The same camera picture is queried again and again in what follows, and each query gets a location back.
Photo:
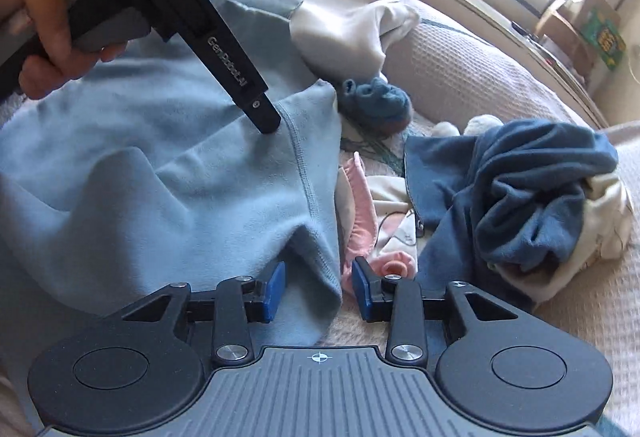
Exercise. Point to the blue rolled sock pair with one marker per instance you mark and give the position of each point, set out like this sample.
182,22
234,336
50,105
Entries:
375,102

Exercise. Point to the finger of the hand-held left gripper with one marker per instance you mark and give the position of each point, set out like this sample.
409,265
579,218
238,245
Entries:
265,114

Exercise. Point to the green printed box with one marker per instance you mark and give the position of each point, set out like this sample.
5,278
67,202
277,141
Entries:
607,39

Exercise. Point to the light blue fleece garment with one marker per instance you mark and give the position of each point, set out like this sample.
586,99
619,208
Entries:
150,167

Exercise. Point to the leaf print waffle sofa cover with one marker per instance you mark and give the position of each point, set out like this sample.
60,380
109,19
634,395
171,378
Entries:
575,317

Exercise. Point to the cardboard box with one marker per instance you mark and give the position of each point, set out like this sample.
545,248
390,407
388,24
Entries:
565,32

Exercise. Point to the dark blue fleece garment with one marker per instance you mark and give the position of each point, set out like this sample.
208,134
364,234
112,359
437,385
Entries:
525,197

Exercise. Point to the white plush toy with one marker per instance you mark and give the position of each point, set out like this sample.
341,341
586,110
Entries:
480,124

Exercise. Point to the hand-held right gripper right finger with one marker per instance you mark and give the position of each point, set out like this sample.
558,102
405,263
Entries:
361,289

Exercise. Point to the person's left hand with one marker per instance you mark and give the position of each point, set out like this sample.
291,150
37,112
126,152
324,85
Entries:
47,34

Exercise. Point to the black car key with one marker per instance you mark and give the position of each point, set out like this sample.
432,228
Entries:
525,29

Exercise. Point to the white ribbed sweater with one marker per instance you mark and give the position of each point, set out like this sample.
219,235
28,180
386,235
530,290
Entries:
340,12

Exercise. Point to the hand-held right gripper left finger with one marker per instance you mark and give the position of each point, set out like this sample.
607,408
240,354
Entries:
275,289

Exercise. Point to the pink ruffled printed garment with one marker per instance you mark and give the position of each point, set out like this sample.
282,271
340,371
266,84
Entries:
380,227

